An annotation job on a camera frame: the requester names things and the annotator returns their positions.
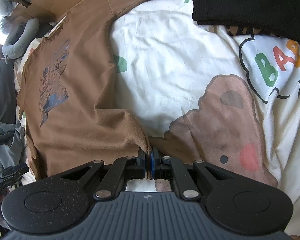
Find folded black garment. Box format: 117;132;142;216
192;0;300;44

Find cream bear print bedsheet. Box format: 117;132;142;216
12;0;300;236

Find grey neck pillow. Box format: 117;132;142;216
2;18;40;63

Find dark grey pillow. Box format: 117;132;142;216
0;59;17;124

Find brown t-shirt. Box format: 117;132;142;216
17;0;150;179

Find grey-blue sweatshirt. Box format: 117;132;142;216
0;121;26;169

